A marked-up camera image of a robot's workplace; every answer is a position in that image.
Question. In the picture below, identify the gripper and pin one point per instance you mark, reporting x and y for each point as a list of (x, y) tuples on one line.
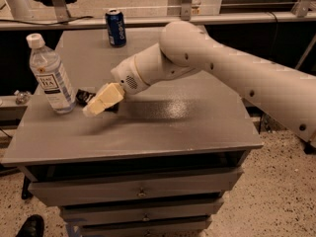
[(125, 73)]

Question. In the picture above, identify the black rxbar chocolate wrapper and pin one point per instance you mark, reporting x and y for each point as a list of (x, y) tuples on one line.
[(84, 97)]

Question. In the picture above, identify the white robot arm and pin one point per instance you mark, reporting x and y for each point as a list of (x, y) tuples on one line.
[(285, 94)]

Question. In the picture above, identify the clear plastic tea bottle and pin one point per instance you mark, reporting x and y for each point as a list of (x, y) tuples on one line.
[(51, 75)]

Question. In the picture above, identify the small shiny crumpled object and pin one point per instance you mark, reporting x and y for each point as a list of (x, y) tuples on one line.
[(22, 97)]

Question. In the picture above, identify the blue pepsi can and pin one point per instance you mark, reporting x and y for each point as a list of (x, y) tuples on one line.
[(116, 28)]

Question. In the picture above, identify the grey drawer cabinet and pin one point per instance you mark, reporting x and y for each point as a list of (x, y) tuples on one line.
[(187, 124)]

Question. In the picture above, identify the top grey drawer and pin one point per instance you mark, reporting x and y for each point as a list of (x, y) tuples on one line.
[(121, 188)]

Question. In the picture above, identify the grey drawer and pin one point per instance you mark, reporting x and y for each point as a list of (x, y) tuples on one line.
[(142, 212), (121, 188), (146, 229)]

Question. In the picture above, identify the black shoe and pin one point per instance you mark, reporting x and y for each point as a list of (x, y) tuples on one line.
[(32, 227)]

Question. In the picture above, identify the middle grey drawer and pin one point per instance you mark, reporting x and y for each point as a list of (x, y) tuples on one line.
[(142, 212)]

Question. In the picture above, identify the bottom grey drawer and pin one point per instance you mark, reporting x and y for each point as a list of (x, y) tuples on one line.
[(146, 229)]

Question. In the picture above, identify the metal rail bar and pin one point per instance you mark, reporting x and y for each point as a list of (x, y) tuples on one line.
[(89, 23)]

